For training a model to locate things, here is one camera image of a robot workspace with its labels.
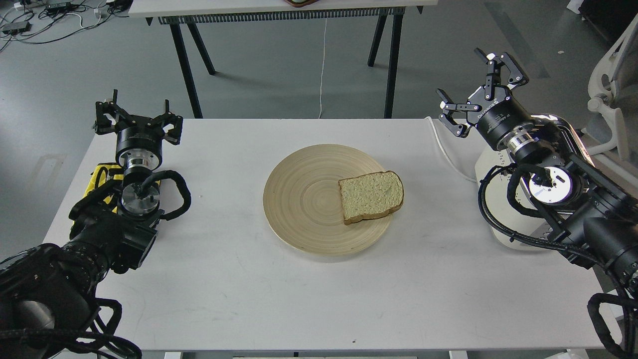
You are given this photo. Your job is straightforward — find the round wooden plate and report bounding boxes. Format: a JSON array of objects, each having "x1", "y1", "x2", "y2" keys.
[{"x1": 263, "y1": 145, "x2": 392, "y2": 256}]

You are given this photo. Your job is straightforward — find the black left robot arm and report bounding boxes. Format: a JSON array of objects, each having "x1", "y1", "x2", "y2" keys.
[{"x1": 0, "y1": 91, "x2": 192, "y2": 359}]

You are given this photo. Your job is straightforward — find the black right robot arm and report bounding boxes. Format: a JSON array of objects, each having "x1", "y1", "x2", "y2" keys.
[{"x1": 437, "y1": 48, "x2": 638, "y2": 359}]

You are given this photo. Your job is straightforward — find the slice of brown bread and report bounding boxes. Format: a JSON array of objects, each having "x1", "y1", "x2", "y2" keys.
[{"x1": 337, "y1": 171, "x2": 405, "y2": 225}]

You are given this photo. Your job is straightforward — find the cream chrome toaster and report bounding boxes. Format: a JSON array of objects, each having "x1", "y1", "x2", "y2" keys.
[{"x1": 475, "y1": 114, "x2": 591, "y2": 238}]

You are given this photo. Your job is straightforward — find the white office chair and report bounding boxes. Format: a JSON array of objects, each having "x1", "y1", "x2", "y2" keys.
[{"x1": 582, "y1": 16, "x2": 638, "y2": 162}]

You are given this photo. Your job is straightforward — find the white table with black legs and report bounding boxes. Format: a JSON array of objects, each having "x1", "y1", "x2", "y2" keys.
[{"x1": 128, "y1": 0, "x2": 437, "y2": 119}]

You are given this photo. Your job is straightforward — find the cables and adapters on floor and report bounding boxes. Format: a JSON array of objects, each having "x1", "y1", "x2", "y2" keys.
[{"x1": 0, "y1": 0, "x2": 133, "y2": 53}]

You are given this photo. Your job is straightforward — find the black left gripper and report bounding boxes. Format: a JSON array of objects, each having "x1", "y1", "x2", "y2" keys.
[{"x1": 94, "y1": 89, "x2": 184, "y2": 156}]

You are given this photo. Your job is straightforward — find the thin white hanging cable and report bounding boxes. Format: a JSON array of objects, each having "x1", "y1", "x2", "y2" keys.
[{"x1": 319, "y1": 18, "x2": 328, "y2": 119}]

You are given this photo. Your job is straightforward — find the brown object on far table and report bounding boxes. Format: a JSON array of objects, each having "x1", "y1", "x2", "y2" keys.
[{"x1": 284, "y1": 0, "x2": 318, "y2": 7}]

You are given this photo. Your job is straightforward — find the white toaster power cable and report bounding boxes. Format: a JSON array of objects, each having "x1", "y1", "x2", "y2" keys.
[{"x1": 424, "y1": 116, "x2": 478, "y2": 183}]

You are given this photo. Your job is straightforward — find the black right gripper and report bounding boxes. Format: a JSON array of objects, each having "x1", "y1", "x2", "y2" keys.
[{"x1": 437, "y1": 48, "x2": 533, "y2": 151}]

